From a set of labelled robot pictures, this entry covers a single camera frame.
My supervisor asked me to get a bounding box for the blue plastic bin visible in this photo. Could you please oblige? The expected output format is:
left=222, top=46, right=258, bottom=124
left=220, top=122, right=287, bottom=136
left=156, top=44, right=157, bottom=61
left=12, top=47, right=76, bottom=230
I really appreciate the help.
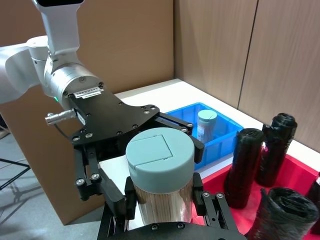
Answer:
left=165, top=102, right=245, bottom=171

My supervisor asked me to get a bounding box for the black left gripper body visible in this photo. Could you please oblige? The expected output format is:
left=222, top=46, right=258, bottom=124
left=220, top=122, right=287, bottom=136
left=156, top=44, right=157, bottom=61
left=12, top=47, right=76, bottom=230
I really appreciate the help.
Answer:
left=63, top=84, right=161, bottom=162

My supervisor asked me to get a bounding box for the brown cardboard board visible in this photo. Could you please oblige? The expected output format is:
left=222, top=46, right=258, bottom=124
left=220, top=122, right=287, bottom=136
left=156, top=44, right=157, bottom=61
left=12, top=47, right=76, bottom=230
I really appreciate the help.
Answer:
left=0, top=0, right=175, bottom=226

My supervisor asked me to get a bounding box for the dark cable with silver plug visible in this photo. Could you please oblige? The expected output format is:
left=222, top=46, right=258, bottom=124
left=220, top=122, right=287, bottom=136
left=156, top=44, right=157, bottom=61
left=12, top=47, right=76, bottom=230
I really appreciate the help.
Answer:
left=44, top=108, right=76, bottom=140

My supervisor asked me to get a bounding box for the red plastic bin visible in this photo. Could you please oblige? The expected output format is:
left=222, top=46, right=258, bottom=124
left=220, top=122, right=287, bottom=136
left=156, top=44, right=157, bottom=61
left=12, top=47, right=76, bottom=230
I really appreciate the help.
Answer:
left=192, top=153, right=320, bottom=240

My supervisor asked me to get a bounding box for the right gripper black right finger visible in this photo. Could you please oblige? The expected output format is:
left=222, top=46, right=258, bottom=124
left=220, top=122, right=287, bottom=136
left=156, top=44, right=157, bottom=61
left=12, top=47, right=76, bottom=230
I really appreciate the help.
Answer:
left=192, top=172, right=237, bottom=230

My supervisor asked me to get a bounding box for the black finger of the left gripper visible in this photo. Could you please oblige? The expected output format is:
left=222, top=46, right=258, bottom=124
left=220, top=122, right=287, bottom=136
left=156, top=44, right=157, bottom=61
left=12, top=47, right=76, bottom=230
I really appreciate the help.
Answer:
left=154, top=112, right=205, bottom=164
left=73, top=146, right=127, bottom=217

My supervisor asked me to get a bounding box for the toothpick jar with teal lid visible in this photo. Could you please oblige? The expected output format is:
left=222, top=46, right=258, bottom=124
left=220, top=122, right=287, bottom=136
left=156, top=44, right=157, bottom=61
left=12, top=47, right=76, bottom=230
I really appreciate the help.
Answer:
left=196, top=109, right=218, bottom=144
left=125, top=127, right=196, bottom=226

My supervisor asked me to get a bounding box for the black metal stand leg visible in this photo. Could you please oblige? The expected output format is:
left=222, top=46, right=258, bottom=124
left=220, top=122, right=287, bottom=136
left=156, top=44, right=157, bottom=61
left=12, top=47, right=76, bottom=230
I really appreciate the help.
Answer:
left=0, top=157, right=32, bottom=191

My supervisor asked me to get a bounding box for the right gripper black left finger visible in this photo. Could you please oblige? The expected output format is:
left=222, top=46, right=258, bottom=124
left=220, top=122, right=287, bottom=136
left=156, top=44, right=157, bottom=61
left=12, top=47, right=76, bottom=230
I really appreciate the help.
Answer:
left=111, top=176, right=138, bottom=233

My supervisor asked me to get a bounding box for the black garbage bag roll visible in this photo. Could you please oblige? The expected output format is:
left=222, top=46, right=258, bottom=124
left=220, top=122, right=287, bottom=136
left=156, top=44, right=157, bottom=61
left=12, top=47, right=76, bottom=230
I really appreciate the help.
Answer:
left=254, top=112, right=299, bottom=188
left=224, top=127, right=265, bottom=210
left=305, top=171, right=320, bottom=209
left=245, top=187, right=320, bottom=240

